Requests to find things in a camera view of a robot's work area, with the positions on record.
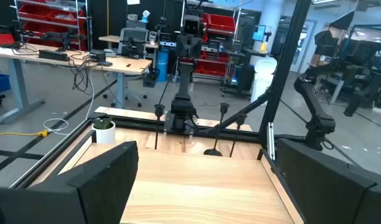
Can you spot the black aluminium table frame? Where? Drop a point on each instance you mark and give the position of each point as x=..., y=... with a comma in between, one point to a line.
x=283, y=62

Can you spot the black electronics box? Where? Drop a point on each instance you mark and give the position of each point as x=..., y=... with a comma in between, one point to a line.
x=98, y=57

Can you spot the blue plastic bin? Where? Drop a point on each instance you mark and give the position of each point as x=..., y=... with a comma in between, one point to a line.
x=0, y=82

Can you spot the green plant in white pot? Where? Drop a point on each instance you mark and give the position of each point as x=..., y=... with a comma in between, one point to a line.
x=103, y=137

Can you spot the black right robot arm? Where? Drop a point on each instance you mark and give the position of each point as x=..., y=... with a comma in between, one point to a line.
x=185, y=81

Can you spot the red plastic bin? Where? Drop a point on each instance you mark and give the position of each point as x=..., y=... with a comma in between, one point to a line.
x=0, y=40

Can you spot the red bin storage shelf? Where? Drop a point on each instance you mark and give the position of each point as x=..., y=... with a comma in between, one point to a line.
x=34, y=12
x=221, y=23

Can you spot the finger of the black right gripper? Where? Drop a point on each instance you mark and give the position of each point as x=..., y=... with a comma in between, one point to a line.
x=198, y=49
x=181, y=49

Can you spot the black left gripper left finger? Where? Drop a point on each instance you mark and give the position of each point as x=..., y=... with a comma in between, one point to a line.
x=69, y=205

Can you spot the wooden desk with grey legs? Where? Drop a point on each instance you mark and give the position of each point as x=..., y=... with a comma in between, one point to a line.
x=125, y=63

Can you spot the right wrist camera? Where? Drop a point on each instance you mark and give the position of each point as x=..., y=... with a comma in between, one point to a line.
x=193, y=25

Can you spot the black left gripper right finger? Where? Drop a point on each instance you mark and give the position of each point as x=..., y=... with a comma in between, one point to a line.
x=333, y=199

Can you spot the black candlestick holder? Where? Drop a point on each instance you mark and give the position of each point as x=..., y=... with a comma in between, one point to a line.
x=212, y=152
x=240, y=119
x=159, y=109

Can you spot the blue water jug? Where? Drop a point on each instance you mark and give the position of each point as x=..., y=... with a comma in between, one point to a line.
x=162, y=65

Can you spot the tissue box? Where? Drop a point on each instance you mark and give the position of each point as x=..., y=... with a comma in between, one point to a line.
x=145, y=17

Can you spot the black power strip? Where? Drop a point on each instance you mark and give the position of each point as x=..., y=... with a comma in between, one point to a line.
x=53, y=55

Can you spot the small lit monitor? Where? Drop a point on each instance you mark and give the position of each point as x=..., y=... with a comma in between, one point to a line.
x=259, y=33

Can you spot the yellow bottle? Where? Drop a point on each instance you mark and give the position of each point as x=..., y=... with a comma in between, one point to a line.
x=263, y=47

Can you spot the black studio softbox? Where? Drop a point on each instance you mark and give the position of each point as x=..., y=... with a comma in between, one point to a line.
x=342, y=21

